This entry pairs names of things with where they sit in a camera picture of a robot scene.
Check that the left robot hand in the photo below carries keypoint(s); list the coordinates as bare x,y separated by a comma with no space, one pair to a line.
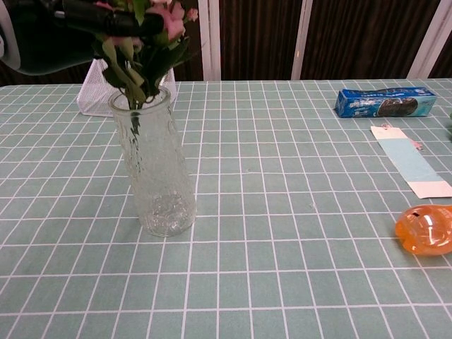
120,24

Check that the pink artificial flower bouquet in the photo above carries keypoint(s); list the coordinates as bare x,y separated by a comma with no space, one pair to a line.
174,26

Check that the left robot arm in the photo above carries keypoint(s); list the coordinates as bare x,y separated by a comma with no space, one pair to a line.
8,46

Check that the transparent textured glass vase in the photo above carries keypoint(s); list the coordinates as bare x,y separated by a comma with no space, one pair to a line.
159,176

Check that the green checked tablecloth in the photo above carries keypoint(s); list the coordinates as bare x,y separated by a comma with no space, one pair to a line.
265,229

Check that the black pleated curtain panel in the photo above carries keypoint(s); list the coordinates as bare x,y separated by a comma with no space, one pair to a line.
257,39
190,56
363,39

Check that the blue cookie box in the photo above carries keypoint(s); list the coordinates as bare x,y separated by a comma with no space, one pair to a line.
385,102

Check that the pale blue paper card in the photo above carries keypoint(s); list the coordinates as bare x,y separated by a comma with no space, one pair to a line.
409,159

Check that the orange juice bottle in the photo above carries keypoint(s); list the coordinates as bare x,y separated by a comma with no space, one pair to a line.
427,229

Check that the white partition frame post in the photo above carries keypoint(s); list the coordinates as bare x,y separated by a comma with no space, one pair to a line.
429,39
209,39
300,39

